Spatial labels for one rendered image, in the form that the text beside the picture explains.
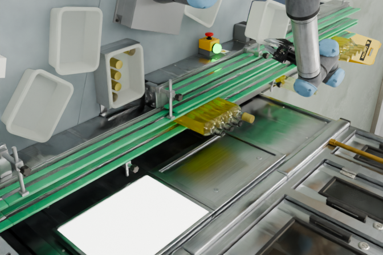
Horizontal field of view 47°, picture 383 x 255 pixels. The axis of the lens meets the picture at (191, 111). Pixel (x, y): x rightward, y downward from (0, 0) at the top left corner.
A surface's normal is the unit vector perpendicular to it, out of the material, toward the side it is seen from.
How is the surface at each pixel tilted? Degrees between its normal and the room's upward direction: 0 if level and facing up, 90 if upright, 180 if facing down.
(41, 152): 90
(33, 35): 0
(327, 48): 83
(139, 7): 1
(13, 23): 0
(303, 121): 90
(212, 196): 90
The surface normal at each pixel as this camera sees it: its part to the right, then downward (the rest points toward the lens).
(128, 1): -0.62, 0.04
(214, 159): 0.01, -0.88
